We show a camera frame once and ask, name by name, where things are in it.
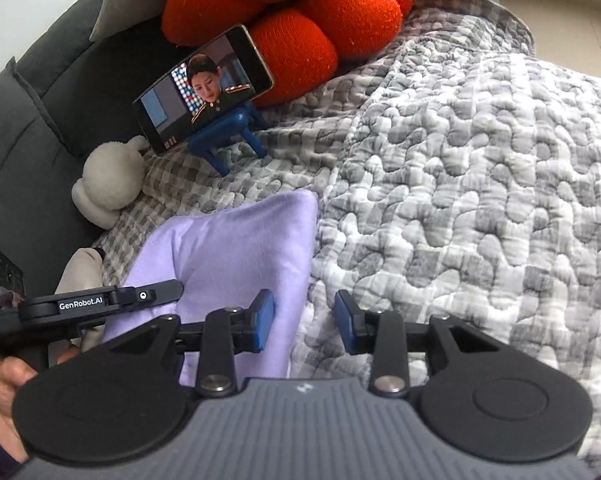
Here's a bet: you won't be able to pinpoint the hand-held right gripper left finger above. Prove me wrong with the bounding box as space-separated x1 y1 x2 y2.
99 289 276 397

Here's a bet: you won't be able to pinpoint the purple pants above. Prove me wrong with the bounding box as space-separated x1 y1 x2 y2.
103 190 319 386

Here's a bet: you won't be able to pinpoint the grey checked quilted blanket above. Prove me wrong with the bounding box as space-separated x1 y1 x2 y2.
88 0 601 466

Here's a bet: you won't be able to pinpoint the person's left hand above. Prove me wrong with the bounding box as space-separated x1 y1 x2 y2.
0 356 37 467

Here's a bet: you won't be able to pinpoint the light grey pillow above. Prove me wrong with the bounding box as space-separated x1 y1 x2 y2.
90 0 178 42

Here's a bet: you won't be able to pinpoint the dark grey sofa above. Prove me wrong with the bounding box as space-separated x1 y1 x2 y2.
0 0 501 281

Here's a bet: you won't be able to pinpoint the blue phone stand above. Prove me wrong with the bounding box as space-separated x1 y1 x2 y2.
186 105 271 178

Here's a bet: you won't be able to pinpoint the smartphone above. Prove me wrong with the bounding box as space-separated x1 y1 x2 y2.
133 24 275 157

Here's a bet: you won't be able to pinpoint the beige folded cloth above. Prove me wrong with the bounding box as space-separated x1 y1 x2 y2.
54 246 106 353

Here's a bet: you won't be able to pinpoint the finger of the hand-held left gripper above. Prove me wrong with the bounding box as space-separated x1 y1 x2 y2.
117 280 186 308

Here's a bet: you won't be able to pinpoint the white plush toy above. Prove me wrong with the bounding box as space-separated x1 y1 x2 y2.
71 135 151 231

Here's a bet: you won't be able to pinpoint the orange knot cushion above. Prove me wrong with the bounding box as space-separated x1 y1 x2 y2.
161 0 415 108

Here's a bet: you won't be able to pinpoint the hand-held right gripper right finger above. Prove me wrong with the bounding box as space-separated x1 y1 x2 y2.
335 290 487 397

